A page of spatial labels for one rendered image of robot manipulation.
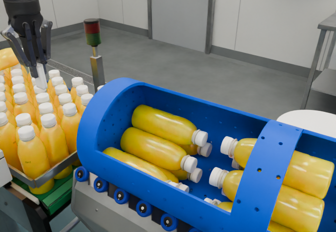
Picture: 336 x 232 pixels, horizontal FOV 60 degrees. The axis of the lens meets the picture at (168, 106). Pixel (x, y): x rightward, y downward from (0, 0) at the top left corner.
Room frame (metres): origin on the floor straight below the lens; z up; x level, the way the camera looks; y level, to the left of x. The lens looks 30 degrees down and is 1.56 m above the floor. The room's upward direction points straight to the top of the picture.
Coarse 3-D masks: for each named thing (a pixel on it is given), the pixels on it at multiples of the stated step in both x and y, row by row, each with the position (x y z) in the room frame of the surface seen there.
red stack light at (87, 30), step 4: (84, 24) 1.20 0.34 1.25; (88, 24) 1.19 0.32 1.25; (92, 24) 1.19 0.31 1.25; (96, 24) 1.20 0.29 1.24; (84, 28) 1.21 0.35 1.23; (88, 28) 1.19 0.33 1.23; (92, 28) 1.19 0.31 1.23; (96, 28) 1.20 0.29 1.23; (88, 32) 1.19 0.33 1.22; (92, 32) 1.19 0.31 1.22; (96, 32) 1.20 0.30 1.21
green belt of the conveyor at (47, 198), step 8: (72, 168) 0.72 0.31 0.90; (72, 176) 0.69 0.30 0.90; (16, 184) 0.65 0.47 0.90; (24, 184) 0.65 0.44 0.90; (56, 184) 0.65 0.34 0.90; (64, 184) 0.65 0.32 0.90; (48, 192) 0.62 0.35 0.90; (56, 192) 0.62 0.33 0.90; (64, 192) 0.63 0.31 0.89; (40, 200) 0.59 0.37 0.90; (48, 200) 0.59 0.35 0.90; (64, 200) 0.62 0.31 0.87; (48, 208) 0.57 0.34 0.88; (56, 208) 0.59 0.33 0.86
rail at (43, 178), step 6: (72, 156) 0.69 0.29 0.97; (60, 162) 0.66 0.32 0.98; (66, 162) 0.67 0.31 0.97; (72, 162) 0.69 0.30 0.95; (54, 168) 0.64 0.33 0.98; (60, 168) 0.65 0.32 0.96; (42, 174) 0.61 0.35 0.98; (48, 174) 0.62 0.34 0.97; (54, 174) 0.63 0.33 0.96; (36, 180) 0.59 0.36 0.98; (42, 180) 0.60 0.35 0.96; (48, 180) 0.62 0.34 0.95; (36, 186) 0.59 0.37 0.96
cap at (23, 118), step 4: (16, 116) 0.71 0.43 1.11; (20, 116) 0.71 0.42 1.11; (24, 116) 0.71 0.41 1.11; (28, 116) 0.71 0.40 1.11; (16, 120) 0.69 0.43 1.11; (20, 120) 0.69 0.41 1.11; (24, 120) 0.69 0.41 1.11; (28, 120) 0.70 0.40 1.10; (20, 124) 0.69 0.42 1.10; (24, 124) 0.69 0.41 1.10
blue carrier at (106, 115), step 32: (96, 96) 0.63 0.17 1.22; (128, 96) 0.73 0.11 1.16; (160, 96) 0.74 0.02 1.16; (192, 96) 0.63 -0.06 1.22; (96, 128) 0.56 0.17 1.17; (224, 128) 0.65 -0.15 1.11; (256, 128) 0.59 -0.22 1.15; (288, 128) 0.47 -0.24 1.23; (96, 160) 0.53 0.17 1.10; (224, 160) 0.62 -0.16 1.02; (256, 160) 0.40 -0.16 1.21; (288, 160) 0.39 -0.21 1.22; (128, 192) 0.51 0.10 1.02; (160, 192) 0.43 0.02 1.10; (192, 192) 0.56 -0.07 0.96; (256, 192) 0.36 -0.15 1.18; (192, 224) 0.40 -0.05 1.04; (224, 224) 0.35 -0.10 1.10; (256, 224) 0.33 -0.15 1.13; (320, 224) 0.45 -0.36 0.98
